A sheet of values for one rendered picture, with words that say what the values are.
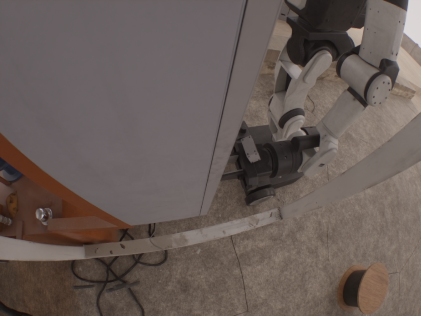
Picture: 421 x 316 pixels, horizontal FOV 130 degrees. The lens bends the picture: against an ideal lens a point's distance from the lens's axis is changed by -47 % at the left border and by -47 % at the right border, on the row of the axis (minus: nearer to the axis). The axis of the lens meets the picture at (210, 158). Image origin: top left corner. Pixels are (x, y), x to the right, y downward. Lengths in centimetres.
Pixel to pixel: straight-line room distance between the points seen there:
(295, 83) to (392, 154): 43
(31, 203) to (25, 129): 69
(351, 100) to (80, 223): 79
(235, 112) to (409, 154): 34
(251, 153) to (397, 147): 30
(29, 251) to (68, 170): 57
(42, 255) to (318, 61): 117
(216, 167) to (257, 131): 113
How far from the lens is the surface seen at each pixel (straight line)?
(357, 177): 50
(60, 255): 91
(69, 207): 81
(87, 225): 62
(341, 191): 57
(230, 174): 40
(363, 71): 44
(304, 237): 141
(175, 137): 17
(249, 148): 38
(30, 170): 25
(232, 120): 16
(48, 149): 20
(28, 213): 87
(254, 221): 100
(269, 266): 128
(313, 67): 67
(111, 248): 102
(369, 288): 158
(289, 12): 354
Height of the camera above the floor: 117
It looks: 61 degrees down
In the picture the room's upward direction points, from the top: 12 degrees clockwise
